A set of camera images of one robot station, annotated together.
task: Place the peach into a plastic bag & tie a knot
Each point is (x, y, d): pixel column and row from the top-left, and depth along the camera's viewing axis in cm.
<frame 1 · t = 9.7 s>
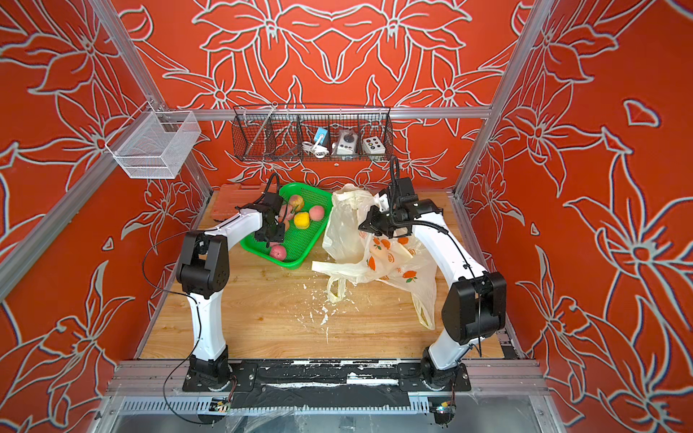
left hand: (274, 234, 102), fingers open
right hand: (353, 224, 80), fingers closed
white orange-print plastic bag: (354, 257, 94), point 6 cm above the table
green plastic basket: (297, 242, 105), on the table
yellow peach upper: (302, 220, 105), point 5 cm above the table
pink peach right: (317, 213, 107), point 6 cm above the table
pink yellow peach top: (296, 200, 111), point 6 cm above the table

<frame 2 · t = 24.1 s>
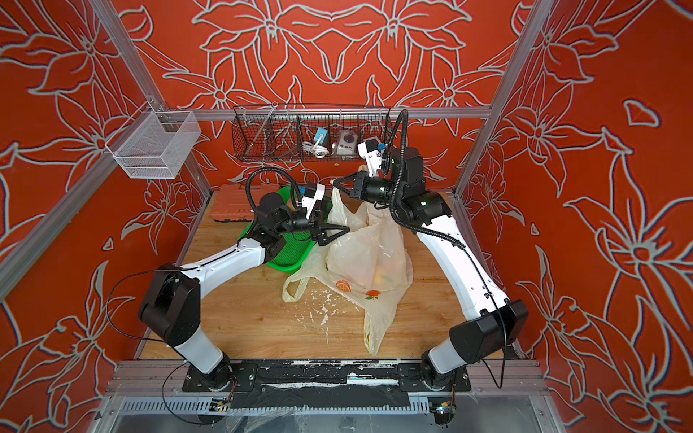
left hand: (346, 218, 69), fingers open
right hand: (327, 183, 63), fingers closed
white orange-print plastic bag: (367, 264, 78), point 18 cm above the table
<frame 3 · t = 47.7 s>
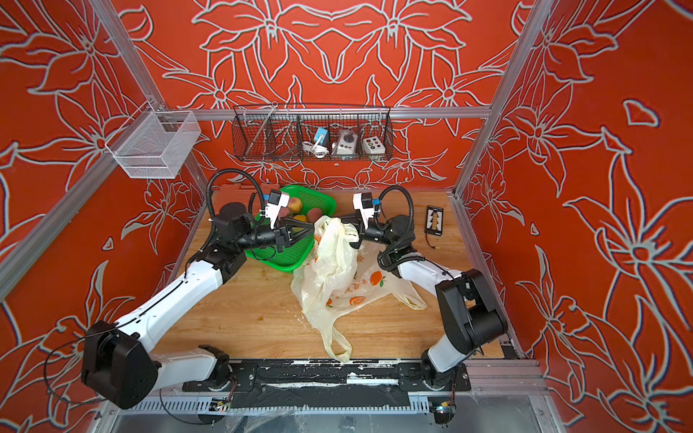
left hand: (311, 228, 68), fingers closed
right hand: (323, 227, 69), fingers closed
white orange-print plastic bag: (339, 279, 67), point 26 cm above the table
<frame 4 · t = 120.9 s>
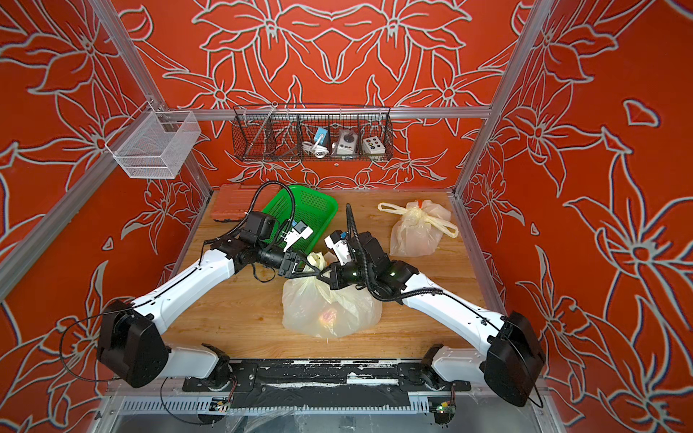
left hand: (316, 270, 70), fingers open
right hand: (311, 279, 70), fingers closed
white orange-print plastic bag: (310, 306, 77), point 12 cm above the table
white plastic bag: (420, 228, 89), point 16 cm above the table
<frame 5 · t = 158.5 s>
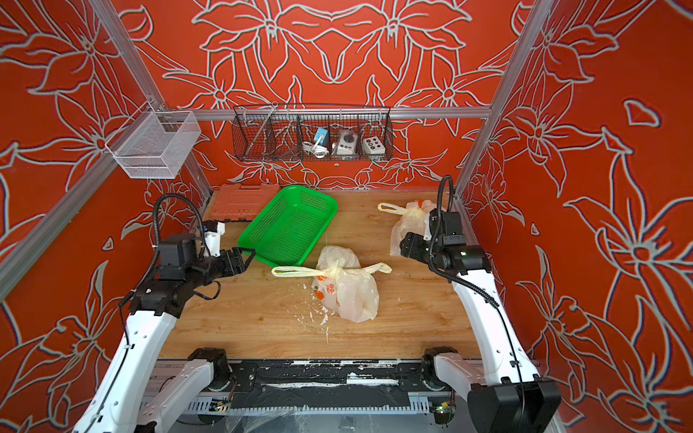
left hand: (246, 251, 73), fingers open
right hand: (405, 244, 75), fingers open
white orange-print plastic bag: (340, 283, 76), point 16 cm above the table
